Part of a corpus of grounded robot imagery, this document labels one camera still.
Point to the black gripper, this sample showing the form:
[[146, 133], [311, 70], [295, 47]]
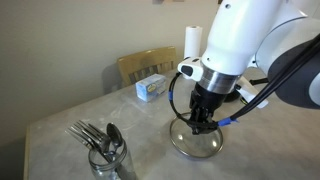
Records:
[[208, 98]]

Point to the glass lid with black knob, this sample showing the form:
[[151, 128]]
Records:
[[186, 145]]

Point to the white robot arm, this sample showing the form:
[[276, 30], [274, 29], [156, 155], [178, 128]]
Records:
[[240, 36]]

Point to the blue and white box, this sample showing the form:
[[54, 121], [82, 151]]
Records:
[[150, 88]]

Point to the white paper towel roll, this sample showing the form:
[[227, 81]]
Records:
[[192, 41]]

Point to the yellow wooden chair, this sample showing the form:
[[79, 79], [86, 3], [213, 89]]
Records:
[[146, 60]]

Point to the silver metal spoon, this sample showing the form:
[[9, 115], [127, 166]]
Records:
[[114, 135]]

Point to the silver metal fork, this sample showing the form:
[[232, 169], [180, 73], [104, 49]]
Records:
[[98, 132], [80, 139], [90, 136]]

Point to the clear glass jar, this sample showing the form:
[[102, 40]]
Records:
[[100, 166]]

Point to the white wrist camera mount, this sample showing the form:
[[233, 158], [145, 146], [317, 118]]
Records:
[[190, 68]]

